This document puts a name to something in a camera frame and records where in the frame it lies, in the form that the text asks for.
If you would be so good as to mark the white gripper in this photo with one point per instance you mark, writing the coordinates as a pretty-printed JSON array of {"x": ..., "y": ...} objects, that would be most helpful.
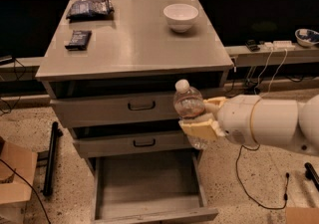
[{"x": 236, "y": 117}]

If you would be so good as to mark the clear plastic water bottle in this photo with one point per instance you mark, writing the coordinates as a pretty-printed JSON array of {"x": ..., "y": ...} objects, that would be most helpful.
[{"x": 187, "y": 101}]

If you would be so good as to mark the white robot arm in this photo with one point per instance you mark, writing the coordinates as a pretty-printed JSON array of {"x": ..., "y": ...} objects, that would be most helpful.
[{"x": 253, "y": 120}]

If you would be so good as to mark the grey middle drawer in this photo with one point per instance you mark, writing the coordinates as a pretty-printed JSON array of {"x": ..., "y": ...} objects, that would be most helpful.
[{"x": 131, "y": 143}]

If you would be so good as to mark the grey drawer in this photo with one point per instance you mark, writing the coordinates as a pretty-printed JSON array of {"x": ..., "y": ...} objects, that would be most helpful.
[
  {"x": 116, "y": 109},
  {"x": 161, "y": 187},
  {"x": 131, "y": 143}
]

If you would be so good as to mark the grey top drawer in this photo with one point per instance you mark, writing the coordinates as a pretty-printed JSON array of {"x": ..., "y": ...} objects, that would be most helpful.
[{"x": 116, "y": 109}]

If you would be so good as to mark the grey bottom drawer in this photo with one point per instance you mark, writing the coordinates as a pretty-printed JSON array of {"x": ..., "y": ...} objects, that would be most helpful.
[{"x": 161, "y": 187}]

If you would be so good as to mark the grey drawer cabinet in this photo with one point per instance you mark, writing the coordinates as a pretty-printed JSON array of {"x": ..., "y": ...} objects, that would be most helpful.
[{"x": 131, "y": 52}]

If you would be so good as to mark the black power adapter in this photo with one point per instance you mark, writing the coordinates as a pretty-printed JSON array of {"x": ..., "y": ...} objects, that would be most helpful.
[{"x": 254, "y": 90}]

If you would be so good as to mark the small black device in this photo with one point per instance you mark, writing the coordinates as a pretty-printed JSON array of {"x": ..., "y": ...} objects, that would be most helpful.
[{"x": 252, "y": 46}]

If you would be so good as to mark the white power strip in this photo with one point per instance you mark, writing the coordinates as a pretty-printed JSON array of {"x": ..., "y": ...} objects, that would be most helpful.
[{"x": 279, "y": 45}]

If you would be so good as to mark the white ceramic bowl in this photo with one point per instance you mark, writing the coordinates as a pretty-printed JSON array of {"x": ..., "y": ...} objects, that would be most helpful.
[{"x": 180, "y": 17}]

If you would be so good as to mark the black bar right floor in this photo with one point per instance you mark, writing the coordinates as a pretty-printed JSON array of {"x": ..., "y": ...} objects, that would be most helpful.
[{"x": 311, "y": 174}]

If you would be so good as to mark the blue white patterned bowl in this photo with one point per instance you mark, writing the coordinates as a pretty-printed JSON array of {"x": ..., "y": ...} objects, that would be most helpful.
[{"x": 307, "y": 37}]

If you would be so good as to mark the cardboard box bottom right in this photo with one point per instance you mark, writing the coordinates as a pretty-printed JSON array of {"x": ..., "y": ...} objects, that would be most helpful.
[{"x": 298, "y": 215}]

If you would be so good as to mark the cardboard box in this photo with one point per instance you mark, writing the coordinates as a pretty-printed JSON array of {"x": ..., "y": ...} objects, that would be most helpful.
[
  {"x": 298, "y": 215},
  {"x": 17, "y": 171}
]

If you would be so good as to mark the small dark snack packet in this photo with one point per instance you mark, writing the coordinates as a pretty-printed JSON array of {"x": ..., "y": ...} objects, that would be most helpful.
[{"x": 79, "y": 40}]

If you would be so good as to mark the blue chip bag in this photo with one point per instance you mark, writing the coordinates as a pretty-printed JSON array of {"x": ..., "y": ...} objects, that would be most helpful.
[{"x": 90, "y": 9}]

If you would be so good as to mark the black tube on floor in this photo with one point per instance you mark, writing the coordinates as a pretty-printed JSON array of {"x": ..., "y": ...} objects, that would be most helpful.
[{"x": 48, "y": 183}]

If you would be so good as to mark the cardboard box left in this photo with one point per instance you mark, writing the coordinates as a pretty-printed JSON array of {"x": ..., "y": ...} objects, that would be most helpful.
[{"x": 17, "y": 171}]

